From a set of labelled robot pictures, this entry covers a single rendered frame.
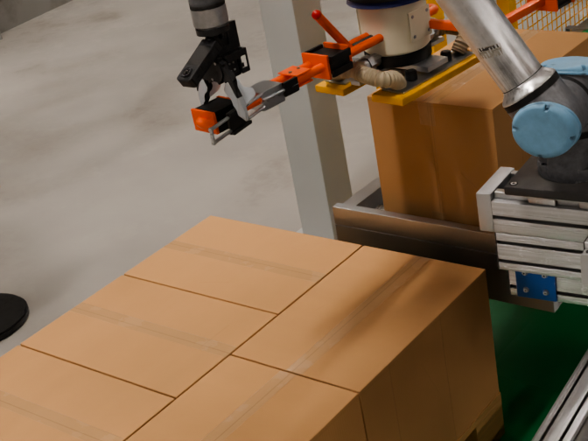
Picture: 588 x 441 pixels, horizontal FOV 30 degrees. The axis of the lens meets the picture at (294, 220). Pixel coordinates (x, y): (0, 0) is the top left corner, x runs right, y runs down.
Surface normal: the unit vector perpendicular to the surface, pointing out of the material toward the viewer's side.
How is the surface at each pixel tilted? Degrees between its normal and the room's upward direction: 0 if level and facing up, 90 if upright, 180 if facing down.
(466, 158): 90
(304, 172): 90
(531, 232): 90
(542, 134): 96
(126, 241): 0
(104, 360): 0
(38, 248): 0
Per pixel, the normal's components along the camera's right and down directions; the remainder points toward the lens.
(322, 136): 0.78, 0.15
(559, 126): -0.37, 0.56
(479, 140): -0.61, 0.44
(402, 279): -0.17, -0.88
